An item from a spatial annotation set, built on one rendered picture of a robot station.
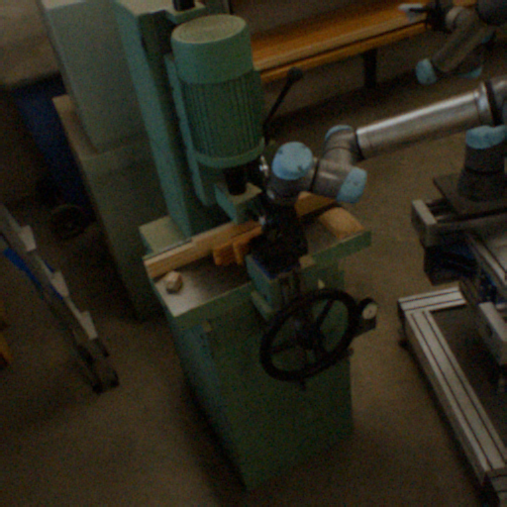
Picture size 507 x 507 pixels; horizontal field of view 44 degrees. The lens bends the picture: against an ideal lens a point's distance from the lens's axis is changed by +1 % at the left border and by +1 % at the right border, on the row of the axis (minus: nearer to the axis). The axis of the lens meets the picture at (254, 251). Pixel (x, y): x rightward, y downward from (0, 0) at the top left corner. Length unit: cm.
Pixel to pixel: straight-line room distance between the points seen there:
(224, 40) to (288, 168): 32
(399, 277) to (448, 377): 80
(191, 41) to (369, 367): 159
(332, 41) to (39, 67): 164
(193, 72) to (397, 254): 187
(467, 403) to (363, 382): 48
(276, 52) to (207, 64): 230
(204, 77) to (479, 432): 138
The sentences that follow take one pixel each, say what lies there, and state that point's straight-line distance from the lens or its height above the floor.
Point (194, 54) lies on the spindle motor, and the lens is 139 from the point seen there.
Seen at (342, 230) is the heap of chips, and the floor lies 91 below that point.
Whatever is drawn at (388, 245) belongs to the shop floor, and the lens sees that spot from 312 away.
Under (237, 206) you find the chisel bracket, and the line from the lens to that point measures 161.
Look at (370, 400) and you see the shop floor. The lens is 246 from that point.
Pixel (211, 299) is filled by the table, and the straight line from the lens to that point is 159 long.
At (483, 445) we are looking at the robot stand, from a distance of 212.
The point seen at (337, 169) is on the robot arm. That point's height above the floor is 129.
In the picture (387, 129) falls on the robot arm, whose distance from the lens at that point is 136.
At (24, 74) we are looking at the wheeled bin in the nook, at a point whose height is 94.
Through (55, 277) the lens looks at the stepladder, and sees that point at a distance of 249.
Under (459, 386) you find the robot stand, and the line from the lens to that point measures 224.
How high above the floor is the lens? 197
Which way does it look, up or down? 39 degrees down
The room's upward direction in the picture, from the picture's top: 10 degrees counter-clockwise
